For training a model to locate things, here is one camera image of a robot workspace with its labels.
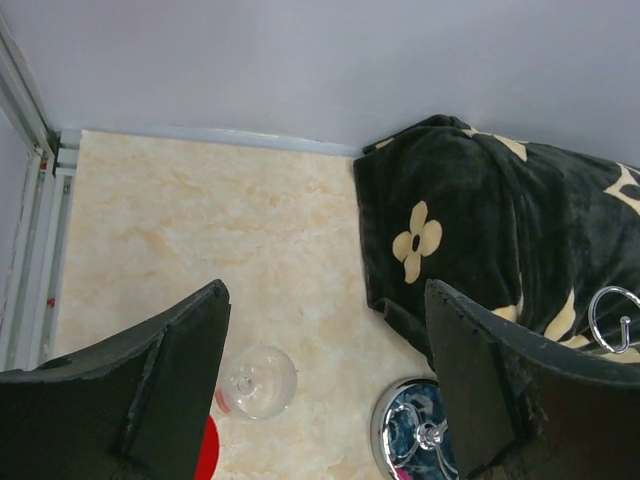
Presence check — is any chrome wine glass rack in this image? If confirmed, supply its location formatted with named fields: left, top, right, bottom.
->
left=370, top=315, right=631, bottom=479

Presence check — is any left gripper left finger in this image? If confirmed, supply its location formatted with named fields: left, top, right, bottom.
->
left=1, top=280, right=231, bottom=479

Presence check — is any pink wine glass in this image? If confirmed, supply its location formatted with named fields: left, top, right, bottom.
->
left=395, top=468, right=412, bottom=480

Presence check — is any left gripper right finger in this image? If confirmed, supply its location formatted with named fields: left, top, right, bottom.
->
left=424, top=280, right=639, bottom=479

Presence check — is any black floral pillow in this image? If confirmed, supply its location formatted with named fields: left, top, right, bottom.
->
left=353, top=115, right=639, bottom=365

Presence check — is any red wine glass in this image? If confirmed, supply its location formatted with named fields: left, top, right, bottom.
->
left=195, top=416, right=220, bottom=480

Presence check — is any clear wine glass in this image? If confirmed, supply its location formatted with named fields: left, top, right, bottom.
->
left=214, top=345, right=298, bottom=421

